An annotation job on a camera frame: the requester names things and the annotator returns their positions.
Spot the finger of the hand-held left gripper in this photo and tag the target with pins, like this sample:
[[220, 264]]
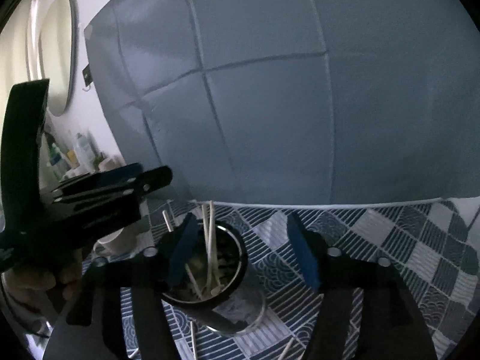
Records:
[[155, 180], [120, 171]]

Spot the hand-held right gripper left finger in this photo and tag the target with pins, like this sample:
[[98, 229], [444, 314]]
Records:
[[183, 251]]

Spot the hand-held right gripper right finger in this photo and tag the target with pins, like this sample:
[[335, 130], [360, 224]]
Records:
[[303, 255]]

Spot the black cylindrical utensil holder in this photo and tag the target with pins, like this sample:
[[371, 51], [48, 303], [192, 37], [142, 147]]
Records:
[[228, 255]]

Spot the person's left hand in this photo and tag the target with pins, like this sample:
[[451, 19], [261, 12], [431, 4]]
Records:
[[41, 285]]

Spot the group of toiletry bottles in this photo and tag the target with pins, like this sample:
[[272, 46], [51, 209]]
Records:
[[78, 150]]

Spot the beige mug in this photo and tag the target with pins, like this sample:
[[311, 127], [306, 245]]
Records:
[[120, 243]]

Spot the blue white patterned tablecloth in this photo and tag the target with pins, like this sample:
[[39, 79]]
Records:
[[375, 240]]

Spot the grey-blue backdrop cloth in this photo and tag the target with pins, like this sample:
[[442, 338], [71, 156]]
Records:
[[281, 82]]

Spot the black wall hook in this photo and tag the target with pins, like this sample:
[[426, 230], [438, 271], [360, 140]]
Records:
[[87, 75]]

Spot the round wall mirror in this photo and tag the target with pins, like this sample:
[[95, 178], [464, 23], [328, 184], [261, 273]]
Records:
[[56, 56]]

